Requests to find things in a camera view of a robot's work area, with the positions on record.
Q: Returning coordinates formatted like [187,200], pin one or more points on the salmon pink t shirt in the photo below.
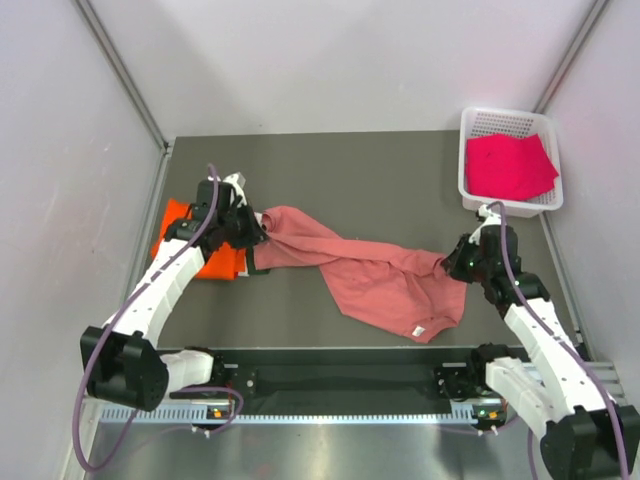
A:
[402,291]

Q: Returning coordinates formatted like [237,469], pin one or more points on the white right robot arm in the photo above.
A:
[583,433]

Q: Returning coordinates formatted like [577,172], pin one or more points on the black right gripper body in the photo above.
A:
[467,264]

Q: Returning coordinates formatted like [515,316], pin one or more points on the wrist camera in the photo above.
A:
[492,214]
[237,182]

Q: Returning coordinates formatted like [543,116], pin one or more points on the white plastic laundry basket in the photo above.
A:
[480,122]

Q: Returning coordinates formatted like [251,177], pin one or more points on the green folded t shirt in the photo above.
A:
[251,268]

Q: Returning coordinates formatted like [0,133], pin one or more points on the magenta t shirt in basket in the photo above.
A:
[508,168]

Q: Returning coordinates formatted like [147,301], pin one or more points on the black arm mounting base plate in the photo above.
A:
[359,380]

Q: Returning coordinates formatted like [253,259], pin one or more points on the grey slotted cable duct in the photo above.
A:
[217,412]

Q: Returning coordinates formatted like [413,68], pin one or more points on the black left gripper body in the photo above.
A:
[240,230]

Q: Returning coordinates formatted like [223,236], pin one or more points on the orange folded t shirt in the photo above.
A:
[226,263]

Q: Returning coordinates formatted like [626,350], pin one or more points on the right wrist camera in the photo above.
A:
[492,214]

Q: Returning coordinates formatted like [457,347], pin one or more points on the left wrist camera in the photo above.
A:
[237,182]

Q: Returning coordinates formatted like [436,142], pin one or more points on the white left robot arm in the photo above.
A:
[121,361]

